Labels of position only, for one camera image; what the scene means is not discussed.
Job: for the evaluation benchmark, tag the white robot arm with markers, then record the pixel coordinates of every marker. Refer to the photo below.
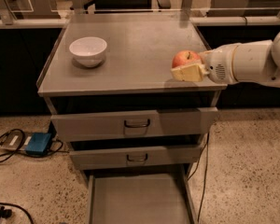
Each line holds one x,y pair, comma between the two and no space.
256,62

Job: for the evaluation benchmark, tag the white ceramic bowl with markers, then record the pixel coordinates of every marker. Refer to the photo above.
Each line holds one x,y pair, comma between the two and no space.
89,51

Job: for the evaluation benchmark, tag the grey metal drawer cabinet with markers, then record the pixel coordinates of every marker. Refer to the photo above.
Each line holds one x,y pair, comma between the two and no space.
134,76

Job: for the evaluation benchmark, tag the red apple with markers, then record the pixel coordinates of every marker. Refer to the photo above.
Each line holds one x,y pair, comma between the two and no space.
185,57

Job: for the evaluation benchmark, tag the grey top drawer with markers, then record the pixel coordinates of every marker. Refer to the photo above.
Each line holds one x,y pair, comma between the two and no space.
133,124

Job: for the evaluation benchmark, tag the grey flat device on floor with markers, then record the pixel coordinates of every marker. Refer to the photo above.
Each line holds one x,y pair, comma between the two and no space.
16,140

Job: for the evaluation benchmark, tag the blue box on floor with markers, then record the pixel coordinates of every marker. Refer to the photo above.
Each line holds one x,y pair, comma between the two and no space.
38,144

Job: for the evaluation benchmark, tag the grey middle drawer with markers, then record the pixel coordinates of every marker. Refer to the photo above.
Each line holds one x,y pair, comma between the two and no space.
110,154

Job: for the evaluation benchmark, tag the grey bottom drawer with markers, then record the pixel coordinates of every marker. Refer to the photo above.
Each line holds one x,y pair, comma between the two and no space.
157,198

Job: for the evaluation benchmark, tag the grey drawer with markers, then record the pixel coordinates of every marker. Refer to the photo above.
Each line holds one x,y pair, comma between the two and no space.
133,124
157,198
110,154

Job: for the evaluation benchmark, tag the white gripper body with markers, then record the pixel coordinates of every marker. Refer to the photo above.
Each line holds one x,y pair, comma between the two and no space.
217,64

